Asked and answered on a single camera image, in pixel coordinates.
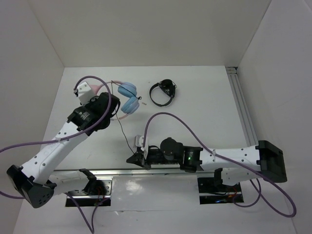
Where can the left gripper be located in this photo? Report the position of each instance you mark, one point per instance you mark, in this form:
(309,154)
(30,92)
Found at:
(92,100)

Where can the aluminium rail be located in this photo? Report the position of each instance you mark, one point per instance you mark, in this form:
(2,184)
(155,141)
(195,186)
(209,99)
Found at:
(244,115)
(151,172)

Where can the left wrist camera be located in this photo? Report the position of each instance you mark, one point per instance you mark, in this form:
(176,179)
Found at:
(84,92)

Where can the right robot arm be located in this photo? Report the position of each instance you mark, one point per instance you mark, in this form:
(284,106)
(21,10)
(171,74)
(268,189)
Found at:
(229,166)

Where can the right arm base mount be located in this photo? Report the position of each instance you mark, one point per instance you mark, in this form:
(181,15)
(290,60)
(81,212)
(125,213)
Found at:
(221,194)

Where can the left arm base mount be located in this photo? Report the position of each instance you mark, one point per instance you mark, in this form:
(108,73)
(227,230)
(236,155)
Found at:
(101,193)

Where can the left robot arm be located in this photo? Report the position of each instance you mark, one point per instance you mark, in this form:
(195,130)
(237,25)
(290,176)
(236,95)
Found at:
(35,180)

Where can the pink blue cat-ear headphones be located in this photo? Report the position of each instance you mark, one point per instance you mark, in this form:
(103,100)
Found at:
(130,91)

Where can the front aluminium rail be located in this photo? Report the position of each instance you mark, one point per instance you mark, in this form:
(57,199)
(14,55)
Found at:
(151,172)

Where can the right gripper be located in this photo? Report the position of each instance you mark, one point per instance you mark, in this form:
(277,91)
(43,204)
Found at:
(138,159)

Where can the right side aluminium rail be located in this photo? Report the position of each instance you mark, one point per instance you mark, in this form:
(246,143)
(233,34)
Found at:
(244,115)

